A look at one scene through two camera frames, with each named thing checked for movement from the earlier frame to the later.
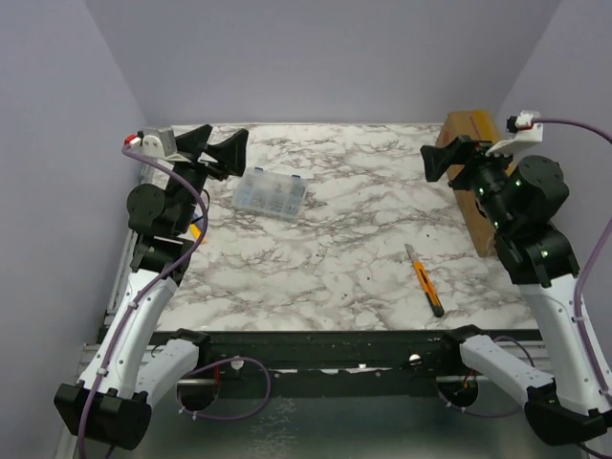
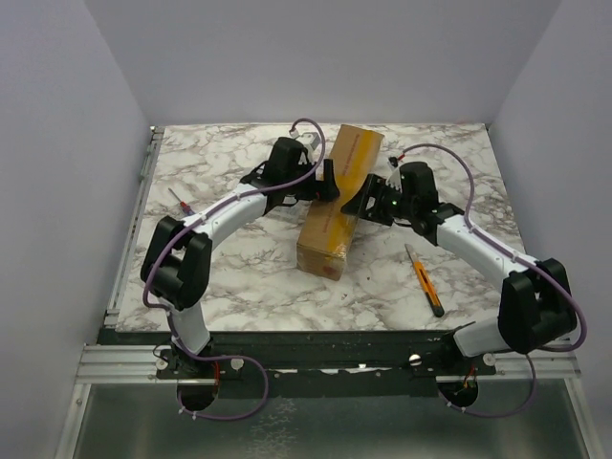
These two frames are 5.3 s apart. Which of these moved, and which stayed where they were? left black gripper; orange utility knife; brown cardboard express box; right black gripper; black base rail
Moved: brown cardboard express box; left black gripper; right black gripper
Stayed: black base rail; orange utility knife
